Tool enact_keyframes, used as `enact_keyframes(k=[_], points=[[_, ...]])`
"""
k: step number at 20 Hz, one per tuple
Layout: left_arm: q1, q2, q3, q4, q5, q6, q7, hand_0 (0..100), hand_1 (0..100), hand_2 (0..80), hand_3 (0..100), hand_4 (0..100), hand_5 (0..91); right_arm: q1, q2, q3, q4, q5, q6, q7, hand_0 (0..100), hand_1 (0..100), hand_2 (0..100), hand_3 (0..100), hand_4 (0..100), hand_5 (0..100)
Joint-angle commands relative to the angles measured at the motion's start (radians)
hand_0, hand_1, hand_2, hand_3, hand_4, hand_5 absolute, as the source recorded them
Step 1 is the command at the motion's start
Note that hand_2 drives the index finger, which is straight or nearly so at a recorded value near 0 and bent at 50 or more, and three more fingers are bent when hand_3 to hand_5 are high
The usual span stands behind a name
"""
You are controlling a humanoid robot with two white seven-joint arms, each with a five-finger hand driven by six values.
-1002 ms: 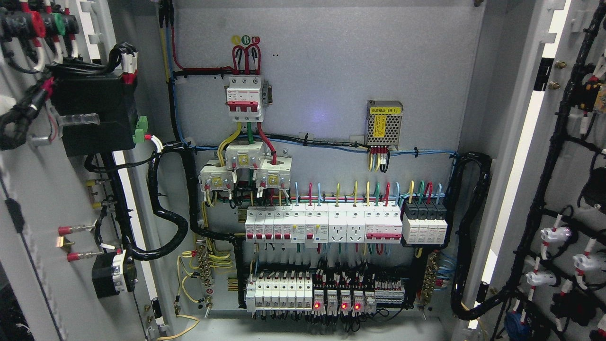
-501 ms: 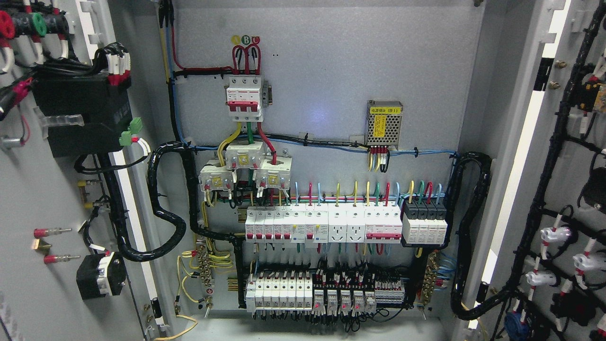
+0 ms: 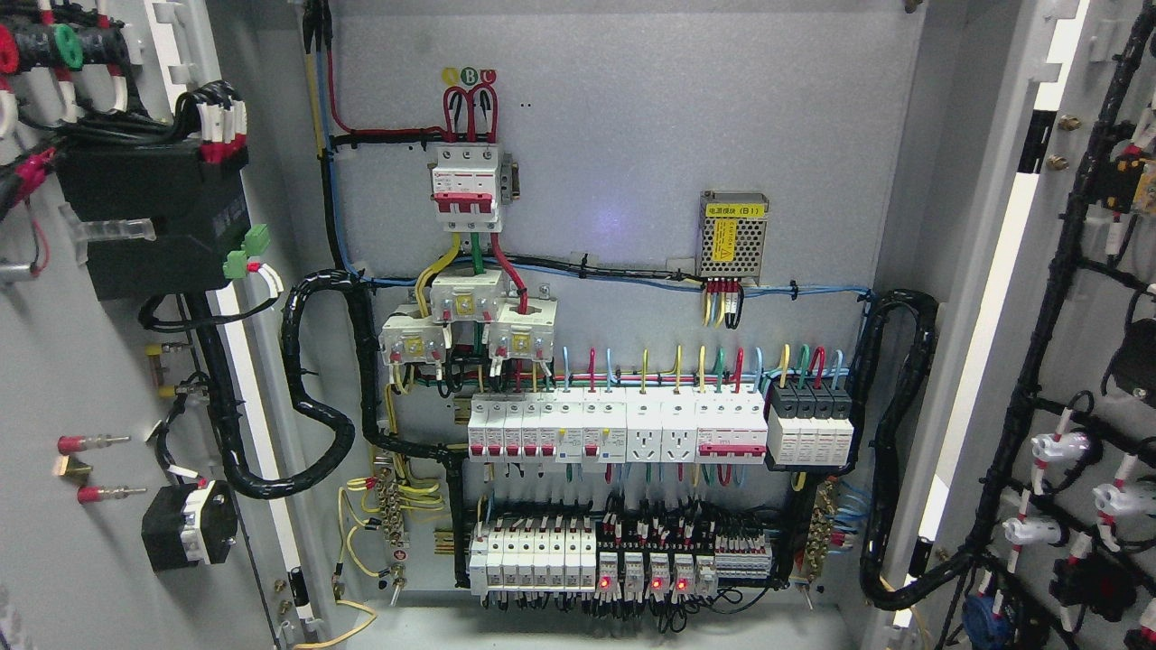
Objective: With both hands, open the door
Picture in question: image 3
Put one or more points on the grey cabinet door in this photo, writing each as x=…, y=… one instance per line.
x=1049, y=510
x=78, y=402

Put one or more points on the white current transformers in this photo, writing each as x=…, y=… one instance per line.
x=463, y=305

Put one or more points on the white DIN socket breaker row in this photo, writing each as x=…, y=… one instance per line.
x=579, y=426

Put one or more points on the red main circuit breaker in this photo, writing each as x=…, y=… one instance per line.
x=471, y=186

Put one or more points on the metal mesh power supply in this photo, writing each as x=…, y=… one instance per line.
x=733, y=229

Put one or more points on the lower white breaker row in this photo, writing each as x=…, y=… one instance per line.
x=535, y=554

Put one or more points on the black surge protector block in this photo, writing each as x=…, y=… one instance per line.
x=809, y=429

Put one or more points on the lower relay terminal row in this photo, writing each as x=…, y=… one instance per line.
x=657, y=553

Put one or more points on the black digital power meter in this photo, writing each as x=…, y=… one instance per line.
x=166, y=219

